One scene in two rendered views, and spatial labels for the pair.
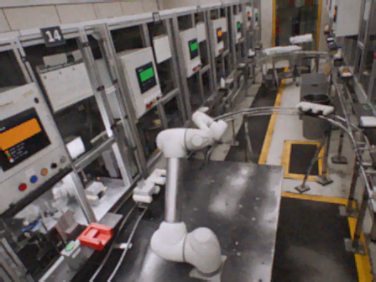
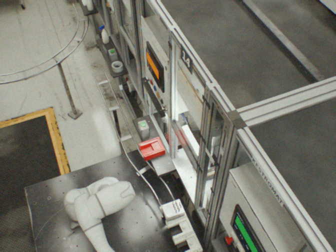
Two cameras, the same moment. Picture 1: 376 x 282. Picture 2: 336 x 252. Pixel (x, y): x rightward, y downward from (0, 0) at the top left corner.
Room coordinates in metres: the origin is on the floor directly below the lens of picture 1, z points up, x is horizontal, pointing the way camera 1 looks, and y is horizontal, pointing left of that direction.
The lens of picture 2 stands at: (2.17, -0.41, 3.10)
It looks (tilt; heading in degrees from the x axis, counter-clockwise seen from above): 52 degrees down; 131
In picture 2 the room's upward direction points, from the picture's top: 1 degrees counter-clockwise
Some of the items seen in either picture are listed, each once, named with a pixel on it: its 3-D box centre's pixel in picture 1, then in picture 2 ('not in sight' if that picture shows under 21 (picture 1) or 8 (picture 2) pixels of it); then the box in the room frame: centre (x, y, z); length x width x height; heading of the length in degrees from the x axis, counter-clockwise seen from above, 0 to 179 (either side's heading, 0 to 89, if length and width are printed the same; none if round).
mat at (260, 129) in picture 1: (267, 98); not in sight; (5.37, -2.00, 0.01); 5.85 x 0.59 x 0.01; 153
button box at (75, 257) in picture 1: (72, 254); (144, 129); (0.97, 0.70, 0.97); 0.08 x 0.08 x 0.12; 63
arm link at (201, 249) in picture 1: (203, 247); (77, 202); (0.97, 0.01, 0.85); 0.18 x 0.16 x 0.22; 70
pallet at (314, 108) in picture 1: (312, 110); not in sight; (2.52, -1.44, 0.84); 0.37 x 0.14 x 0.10; 31
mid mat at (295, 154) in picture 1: (303, 158); not in sight; (2.83, -1.54, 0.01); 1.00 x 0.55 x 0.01; 153
